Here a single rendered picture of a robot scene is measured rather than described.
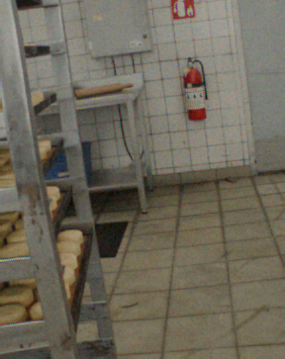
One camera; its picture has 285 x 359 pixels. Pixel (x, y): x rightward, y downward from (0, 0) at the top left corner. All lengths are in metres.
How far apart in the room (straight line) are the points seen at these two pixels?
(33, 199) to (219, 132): 4.14
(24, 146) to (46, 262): 0.14
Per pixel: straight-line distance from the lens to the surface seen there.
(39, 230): 0.66
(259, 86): 4.75
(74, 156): 1.09
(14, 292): 0.85
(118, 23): 4.52
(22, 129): 0.63
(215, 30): 4.68
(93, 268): 1.15
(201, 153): 4.78
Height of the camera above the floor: 1.21
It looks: 13 degrees down
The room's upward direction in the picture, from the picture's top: 8 degrees counter-clockwise
